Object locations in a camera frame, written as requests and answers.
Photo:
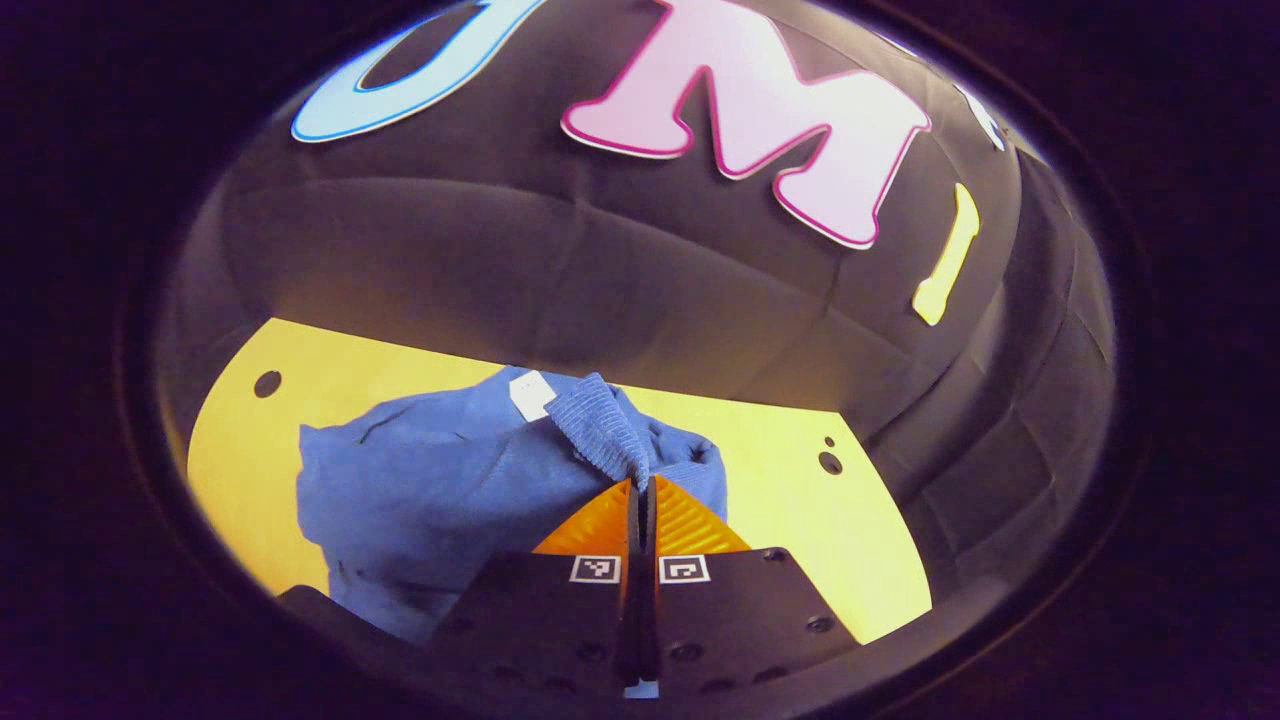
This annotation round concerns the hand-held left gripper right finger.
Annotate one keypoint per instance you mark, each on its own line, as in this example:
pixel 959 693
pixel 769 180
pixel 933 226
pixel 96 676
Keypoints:
pixel 730 620

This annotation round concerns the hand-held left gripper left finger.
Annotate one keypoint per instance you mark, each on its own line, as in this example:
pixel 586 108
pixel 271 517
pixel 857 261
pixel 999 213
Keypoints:
pixel 560 620

